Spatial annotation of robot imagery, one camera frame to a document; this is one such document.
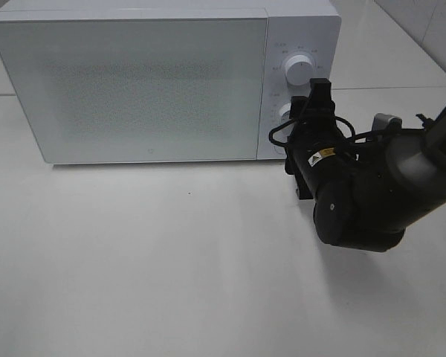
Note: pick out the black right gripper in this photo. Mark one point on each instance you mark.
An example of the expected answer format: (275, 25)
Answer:
(315, 126)

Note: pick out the white timer knob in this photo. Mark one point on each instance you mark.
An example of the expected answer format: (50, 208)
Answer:
(284, 113)

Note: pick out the round door release button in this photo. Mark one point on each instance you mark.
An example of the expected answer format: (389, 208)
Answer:
(280, 149)

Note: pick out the white microwave door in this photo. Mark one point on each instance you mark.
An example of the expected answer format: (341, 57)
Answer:
(101, 88)

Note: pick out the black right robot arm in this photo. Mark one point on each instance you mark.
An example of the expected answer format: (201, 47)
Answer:
(367, 188)

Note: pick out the upper white power knob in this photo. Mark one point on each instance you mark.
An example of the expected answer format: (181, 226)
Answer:
(299, 69)

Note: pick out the white microwave oven body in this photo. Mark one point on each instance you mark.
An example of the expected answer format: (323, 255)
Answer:
(293, 27)

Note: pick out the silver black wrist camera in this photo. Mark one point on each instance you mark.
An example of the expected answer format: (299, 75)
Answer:
(340, 162)

